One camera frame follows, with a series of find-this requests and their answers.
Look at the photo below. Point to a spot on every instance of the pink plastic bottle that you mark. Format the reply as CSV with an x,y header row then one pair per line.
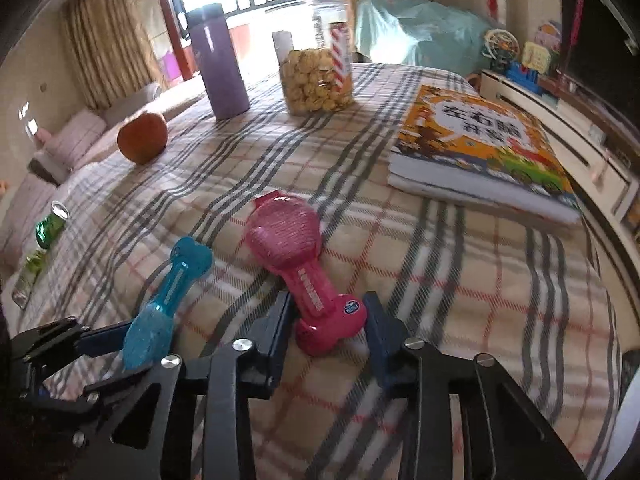
x,y
300,270

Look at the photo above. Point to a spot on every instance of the colourful picture book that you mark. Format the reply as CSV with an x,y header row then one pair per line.
x,y
490,140

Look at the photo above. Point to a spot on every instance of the thick white book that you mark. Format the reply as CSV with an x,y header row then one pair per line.
x,y
475,197

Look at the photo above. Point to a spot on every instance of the clear jar of snacks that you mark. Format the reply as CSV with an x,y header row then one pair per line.
x,y
317,70

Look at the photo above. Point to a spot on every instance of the teal plastic cover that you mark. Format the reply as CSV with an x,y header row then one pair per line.
x,y
425,30

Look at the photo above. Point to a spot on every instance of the colourful card toy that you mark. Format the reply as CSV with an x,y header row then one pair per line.
x,y
542,47

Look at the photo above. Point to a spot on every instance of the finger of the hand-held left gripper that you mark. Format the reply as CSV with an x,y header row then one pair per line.
x,y
75,390
100,340

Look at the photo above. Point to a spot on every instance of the white television cabinet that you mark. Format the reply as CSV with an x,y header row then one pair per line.
x,y
575,135

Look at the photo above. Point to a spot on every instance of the ferris wheel toy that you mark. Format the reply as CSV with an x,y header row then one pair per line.
x,y
500,47

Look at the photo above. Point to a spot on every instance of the beige paper tube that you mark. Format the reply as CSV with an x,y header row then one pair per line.
x,y
282,42

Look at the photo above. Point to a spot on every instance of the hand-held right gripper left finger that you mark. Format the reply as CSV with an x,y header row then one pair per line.
x,y
272,345

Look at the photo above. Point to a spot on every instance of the black flat television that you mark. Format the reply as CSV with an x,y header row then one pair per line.
x,y
600,35

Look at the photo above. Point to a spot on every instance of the green drink can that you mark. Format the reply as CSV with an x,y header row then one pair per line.
x,y
50,227

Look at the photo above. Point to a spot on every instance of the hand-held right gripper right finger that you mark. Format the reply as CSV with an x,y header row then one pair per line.
x,y
382,347

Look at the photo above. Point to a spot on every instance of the orange fruit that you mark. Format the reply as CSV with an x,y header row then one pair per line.
x,y
142,137

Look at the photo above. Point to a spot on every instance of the grey fabric sofa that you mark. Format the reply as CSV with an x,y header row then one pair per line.
x,y
75,150

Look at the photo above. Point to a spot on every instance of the plaid tablecloth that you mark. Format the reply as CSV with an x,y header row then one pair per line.
x,y
375,240

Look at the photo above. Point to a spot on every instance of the blue plastic toy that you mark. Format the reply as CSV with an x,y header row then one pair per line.
x,y
525,75

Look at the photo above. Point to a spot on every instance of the purple tumbler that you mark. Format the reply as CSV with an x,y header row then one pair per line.
x,y
220,65

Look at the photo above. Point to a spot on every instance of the blue plastic bottle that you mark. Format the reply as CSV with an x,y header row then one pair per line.
x,y
170,295

